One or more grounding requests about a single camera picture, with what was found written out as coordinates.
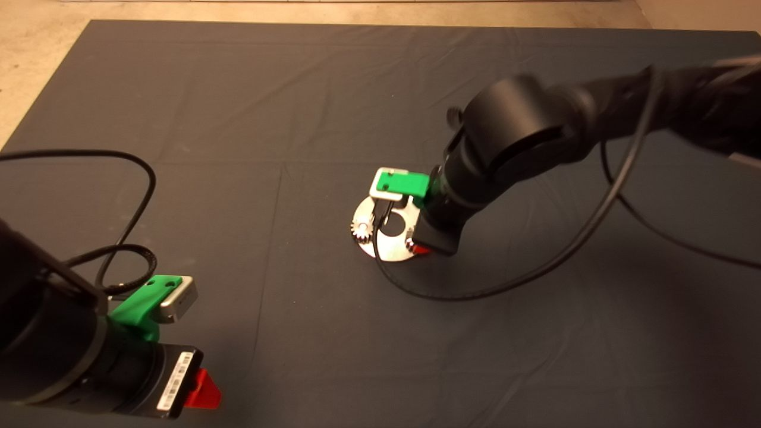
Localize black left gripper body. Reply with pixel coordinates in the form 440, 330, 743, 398
132, 343, 205, 419

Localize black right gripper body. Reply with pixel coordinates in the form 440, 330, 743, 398
411, 189, 476, 257

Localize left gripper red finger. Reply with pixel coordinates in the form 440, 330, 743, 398
184, 368, 223, 410

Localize round metal carrier plate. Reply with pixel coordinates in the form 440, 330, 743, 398
351, 195, 432, 263

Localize steel spur gear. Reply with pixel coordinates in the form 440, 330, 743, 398
350, 216, 375, 243

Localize dark grey table cloth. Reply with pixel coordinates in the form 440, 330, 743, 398
0, 19, 761, 428

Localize right green camera mount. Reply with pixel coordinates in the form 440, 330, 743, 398
379, 169, 430, 209

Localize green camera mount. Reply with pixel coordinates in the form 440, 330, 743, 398
108, 274, 183, 343
379, 169, 430, 209

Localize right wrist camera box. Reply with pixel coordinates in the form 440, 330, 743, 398
369, 167, 412, 200

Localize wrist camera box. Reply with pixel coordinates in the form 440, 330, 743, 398
158, 276, 199, 325
369, 167, 412, 200

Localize left green camera mount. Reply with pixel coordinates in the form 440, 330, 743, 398
108, 274, 183, 343

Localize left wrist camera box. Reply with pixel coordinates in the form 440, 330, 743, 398
158, 276, 199, 325

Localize right black camera cable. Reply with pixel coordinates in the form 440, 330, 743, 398
371, 64, 761, 302

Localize left thin black camera cable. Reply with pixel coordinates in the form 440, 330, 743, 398
0, 149, 158, 292

